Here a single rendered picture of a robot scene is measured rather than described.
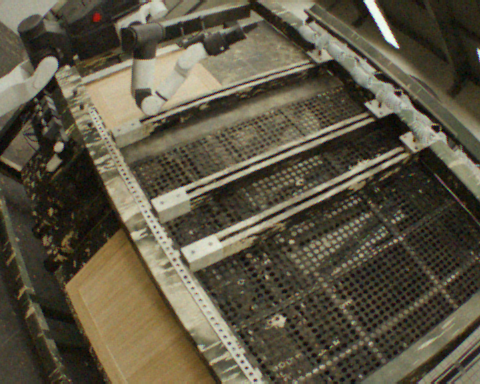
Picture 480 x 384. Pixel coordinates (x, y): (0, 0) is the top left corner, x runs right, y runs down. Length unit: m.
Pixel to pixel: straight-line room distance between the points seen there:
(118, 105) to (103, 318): 0.95
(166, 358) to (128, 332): 0.22
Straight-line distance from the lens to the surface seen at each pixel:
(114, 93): 2.46
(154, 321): 2.01
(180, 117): 2.23
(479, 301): 1.87
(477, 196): 2.10
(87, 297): 2.27
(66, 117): 2.38
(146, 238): 1.82
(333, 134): 2.14
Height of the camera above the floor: 1.42
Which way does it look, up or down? 8 degrees down
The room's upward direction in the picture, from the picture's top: 47 degrees clockwise
